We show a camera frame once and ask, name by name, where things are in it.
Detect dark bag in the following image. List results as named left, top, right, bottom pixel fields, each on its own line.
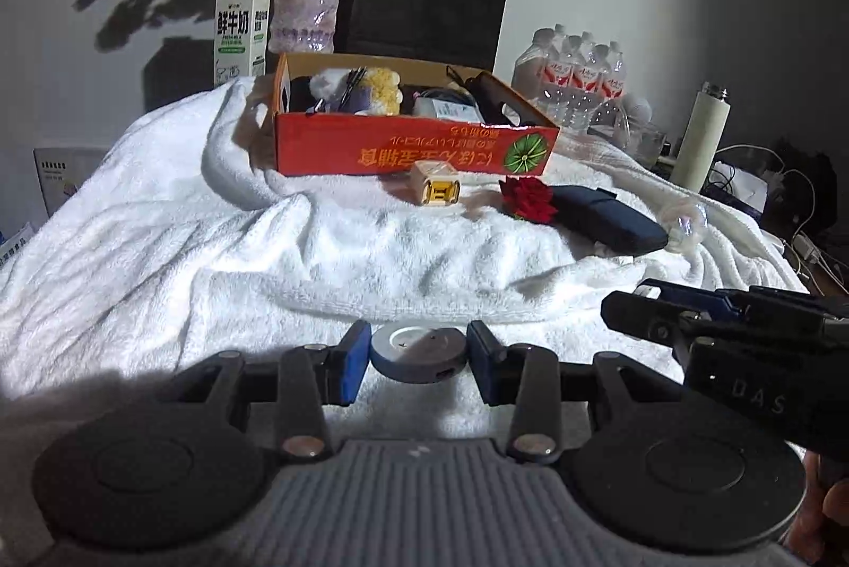
left=769, top=139, right=838, bottom=236

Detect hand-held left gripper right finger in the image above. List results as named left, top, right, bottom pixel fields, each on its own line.
left=466, top=320, right=671, bottom=465

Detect clear glass cup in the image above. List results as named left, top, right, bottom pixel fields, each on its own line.
left=613, top=96, right=668, bottom=166

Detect clear plastic bauble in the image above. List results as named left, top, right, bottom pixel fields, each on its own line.
left=660, top=202, right=709, bottom=251

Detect purple glass vase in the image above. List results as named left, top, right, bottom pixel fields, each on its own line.
left=267, top=0, right=342, bottom=56

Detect shrink-wrapped water bottle pack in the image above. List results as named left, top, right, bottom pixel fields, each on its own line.
left=510, top=26, right=630, bottom=133

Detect black cloth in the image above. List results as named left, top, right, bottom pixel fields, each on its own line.
left=288, top=74, right=326, bottom=113

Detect white cables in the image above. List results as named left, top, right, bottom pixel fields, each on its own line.
left=706, top=142, right=849, bottom=289

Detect yellow and white plush toy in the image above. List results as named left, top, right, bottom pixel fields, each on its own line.
left=308, top=67, right=404, bottom=115

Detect white paper box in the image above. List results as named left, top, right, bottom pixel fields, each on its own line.
left=706, top=161, right=770, bottom=210

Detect white cardboard box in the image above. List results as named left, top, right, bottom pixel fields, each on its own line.
left=33, top=145, right=114, bottom=216

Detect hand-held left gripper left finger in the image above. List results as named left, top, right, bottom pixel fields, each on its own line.
left=169, top=320, right=372, bottom=465

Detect white thermos bottle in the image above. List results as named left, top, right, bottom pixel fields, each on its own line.
left=671, top=82, right=729, bottom=193

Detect blue and white packet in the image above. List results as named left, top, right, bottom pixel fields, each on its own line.
left=0, top=222, right=34, bottom=269

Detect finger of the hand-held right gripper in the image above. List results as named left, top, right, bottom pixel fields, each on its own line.
left=635, top=278, right=757, bottom=321
left=600, top=289, right=714, bottom=365

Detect small yellow clear box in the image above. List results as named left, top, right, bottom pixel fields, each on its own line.
left=406, top=161, right=462, bottom=208

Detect orange cardboard box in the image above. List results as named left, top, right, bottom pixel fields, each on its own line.
left=268, top=51, right=561, bottom=179

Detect navy zip case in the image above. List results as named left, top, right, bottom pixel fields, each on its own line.
left=549, top=184, right=670, bottom=257

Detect round grey device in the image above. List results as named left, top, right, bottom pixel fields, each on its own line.
left=369, top=324, right=471, bottom=385

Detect white towel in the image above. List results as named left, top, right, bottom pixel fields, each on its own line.
left=0, top=76, right=817, bottom=567

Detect white milk carton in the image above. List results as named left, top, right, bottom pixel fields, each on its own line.
left=212, top=0, right=272, bottom=89

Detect red rose flower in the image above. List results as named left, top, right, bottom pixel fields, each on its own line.
left=497, top=175, right=557, bottom=224

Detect person's right hand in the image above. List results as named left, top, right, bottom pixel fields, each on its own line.
left=783, top=451, right=849, bottom=564

